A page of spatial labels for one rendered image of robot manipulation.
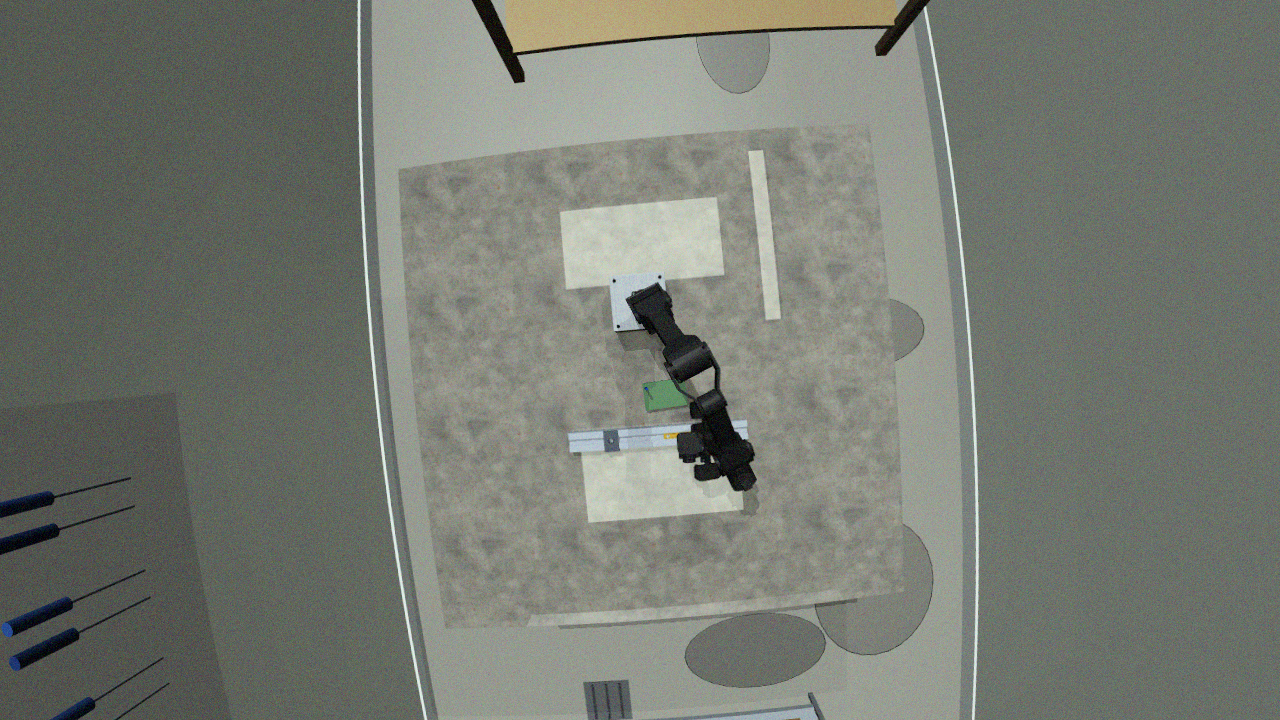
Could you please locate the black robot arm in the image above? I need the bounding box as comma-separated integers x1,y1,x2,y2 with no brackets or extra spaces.
626,282,756,492

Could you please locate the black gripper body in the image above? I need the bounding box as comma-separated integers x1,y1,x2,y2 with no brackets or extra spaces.
689,402,721,480

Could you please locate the grey aluminum rail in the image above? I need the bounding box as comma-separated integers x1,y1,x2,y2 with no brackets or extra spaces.
570,418,748,452

